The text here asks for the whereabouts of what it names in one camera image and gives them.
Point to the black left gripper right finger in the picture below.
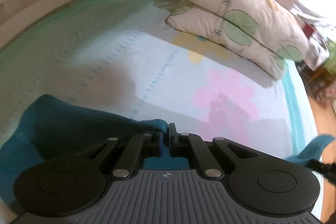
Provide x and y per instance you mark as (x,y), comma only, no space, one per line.
(260,182)

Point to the floral white pillow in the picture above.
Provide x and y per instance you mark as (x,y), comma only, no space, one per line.
(261,31)

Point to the cluttered side table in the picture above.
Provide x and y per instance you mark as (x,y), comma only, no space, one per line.
(319,65)

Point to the teal blue pants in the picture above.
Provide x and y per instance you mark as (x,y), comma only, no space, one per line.
(50,128)

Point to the pastel floral bed sheet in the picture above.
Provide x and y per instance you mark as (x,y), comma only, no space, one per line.
(120,56)

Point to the red box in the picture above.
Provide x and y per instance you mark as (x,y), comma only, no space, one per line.
(308,30)

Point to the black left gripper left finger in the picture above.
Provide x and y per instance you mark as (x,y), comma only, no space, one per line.
(73,182)

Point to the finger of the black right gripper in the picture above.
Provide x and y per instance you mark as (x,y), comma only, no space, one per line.
(328,171)

